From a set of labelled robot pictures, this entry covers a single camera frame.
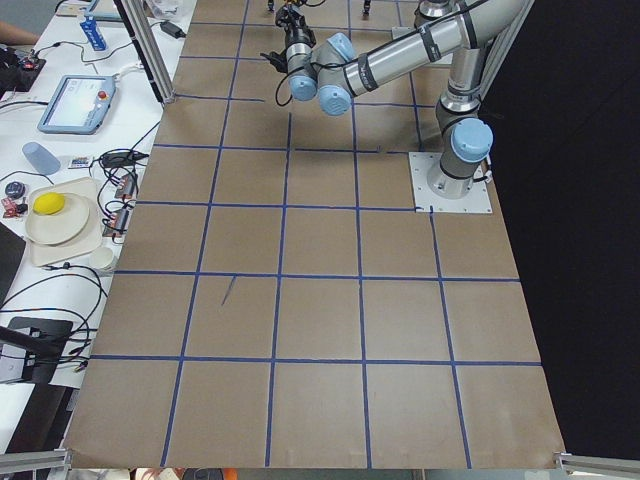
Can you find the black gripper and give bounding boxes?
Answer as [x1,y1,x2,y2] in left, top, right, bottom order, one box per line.
[275,3,315,48]

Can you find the black stand base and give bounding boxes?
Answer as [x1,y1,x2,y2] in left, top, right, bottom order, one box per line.
[1,316,73,384]

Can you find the black power adapter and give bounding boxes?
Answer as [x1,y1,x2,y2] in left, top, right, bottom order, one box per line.
[159,20,186,39]

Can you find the blue milk carton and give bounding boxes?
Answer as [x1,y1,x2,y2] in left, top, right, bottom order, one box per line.
[78,15,108,52]

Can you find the blue teach pendant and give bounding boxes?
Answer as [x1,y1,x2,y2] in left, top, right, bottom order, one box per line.
[37,75,116,135]

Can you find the light blue cup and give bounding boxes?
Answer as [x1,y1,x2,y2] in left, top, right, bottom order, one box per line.
[22,142,61,175]

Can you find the yellow lemon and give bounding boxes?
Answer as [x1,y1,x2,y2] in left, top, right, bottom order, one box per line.
[33,192,66,215]

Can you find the white paper cup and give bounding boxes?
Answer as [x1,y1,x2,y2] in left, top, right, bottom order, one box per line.
[89,247,118,276]

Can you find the white round plate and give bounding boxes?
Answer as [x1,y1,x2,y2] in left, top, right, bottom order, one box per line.
[25,194,90,245]

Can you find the white tray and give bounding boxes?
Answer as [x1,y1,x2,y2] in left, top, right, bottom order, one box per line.
[25,177,102,267]

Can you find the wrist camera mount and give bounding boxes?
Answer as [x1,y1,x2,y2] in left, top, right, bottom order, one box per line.
[260,51,289,74]

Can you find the aluminium frame post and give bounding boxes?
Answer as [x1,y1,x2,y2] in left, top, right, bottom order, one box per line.
[114,0,175,105]

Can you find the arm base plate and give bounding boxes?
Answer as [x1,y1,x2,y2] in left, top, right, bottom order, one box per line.
[408,152,493,214]

